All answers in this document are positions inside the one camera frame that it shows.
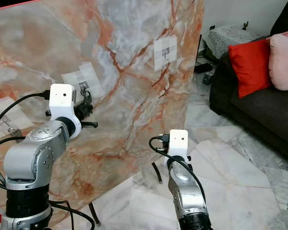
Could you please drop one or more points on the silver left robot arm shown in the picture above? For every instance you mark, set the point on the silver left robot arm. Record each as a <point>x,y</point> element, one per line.
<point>36,160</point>

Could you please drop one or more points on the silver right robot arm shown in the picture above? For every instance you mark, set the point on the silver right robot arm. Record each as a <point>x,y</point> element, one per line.
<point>186,191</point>

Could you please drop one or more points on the orange marble board red edge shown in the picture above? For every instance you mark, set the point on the orange marble board red edge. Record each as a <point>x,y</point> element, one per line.
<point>129,120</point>

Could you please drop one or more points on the side table with lace cloth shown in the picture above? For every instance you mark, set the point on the side table with lace cloth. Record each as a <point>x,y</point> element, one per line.
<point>225,37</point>

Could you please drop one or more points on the red cushion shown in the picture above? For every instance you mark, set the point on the red cushion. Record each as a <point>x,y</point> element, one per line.
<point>249,67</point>

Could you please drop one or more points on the dark grey sofa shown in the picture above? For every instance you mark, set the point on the dark grey sofa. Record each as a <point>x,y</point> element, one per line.
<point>259,120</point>

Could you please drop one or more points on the pink cushion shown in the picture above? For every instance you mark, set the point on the pink cushion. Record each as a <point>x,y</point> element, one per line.
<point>285,60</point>

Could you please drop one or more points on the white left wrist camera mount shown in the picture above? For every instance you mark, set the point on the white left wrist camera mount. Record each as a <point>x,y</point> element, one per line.
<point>62,103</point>

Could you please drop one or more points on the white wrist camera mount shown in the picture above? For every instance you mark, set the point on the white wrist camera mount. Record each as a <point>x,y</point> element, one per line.
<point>178,143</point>
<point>62,103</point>

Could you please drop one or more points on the clear adhesive wall hook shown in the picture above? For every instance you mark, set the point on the clear adhesive wall hook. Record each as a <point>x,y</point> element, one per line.
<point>2,115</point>
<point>165,50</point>
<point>74,76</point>

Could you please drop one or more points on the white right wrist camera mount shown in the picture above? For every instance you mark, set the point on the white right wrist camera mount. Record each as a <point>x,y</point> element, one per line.
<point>178,143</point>

